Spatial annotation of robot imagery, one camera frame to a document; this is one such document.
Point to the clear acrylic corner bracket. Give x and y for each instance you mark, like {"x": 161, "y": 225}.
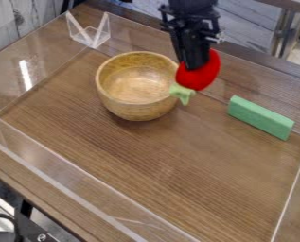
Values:
{"x": 90, "y": 36}

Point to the clear acrylic tray wall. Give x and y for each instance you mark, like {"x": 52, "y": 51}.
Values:
{"x": 88, "y": 207}

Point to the green foam block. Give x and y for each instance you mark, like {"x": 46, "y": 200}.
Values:
{"x": 260, "y": 117}

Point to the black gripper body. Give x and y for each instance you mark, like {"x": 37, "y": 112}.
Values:
{"x": 195, "y": 15}

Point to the wooden bowl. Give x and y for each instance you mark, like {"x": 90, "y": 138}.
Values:
{"x": 133, "y": 82}

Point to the red plush strawberry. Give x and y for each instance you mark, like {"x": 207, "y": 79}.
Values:
{"x": 191, "y": 81}

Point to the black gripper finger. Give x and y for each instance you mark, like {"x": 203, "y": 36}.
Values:
{"x": 191, "y": 47}

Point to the black table leg bracket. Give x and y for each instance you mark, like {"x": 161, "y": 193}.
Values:
{"x": 30, "y": 231}

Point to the metal table leg frame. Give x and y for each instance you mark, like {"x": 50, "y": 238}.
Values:
{"x": 286, "y": 34}

